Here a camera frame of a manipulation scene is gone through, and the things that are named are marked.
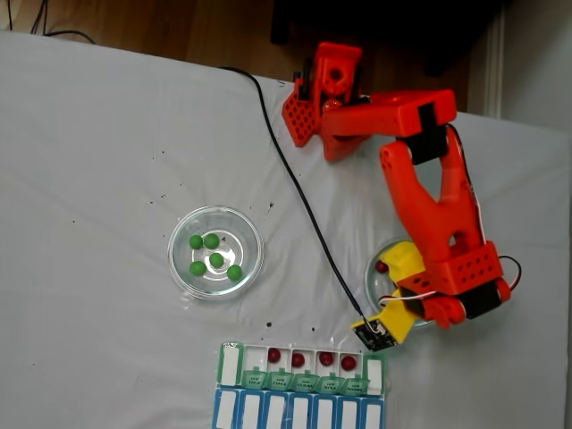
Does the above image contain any weekly pill organizer box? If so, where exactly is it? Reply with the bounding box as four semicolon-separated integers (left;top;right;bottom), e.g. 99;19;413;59
210;341;391;429

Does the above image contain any glass bowl with red candies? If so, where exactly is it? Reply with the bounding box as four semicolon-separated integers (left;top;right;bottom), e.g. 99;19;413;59
364;237;438;331

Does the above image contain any glass bowl with green candies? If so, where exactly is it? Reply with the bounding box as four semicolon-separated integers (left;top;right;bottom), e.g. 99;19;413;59
167;204;265;301

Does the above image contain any white door trim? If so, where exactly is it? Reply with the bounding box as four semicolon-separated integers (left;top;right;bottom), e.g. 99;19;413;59
484;6;509;120

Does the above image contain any dark wooden furniture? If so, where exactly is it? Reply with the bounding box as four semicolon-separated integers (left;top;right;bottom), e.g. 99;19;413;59
270;0;511;78

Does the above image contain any white table cover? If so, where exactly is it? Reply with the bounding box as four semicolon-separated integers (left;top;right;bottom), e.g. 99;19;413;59
0;29;572;429

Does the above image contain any black camera circuit board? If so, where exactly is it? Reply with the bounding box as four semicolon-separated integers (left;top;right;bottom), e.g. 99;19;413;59
351;319;400;351

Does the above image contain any white red servo wire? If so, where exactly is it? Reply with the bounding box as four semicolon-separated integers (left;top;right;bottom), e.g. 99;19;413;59
378;127;523;310

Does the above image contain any thick black camera cable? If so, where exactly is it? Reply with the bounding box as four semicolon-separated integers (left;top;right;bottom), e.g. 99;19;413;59
221;65;373;332

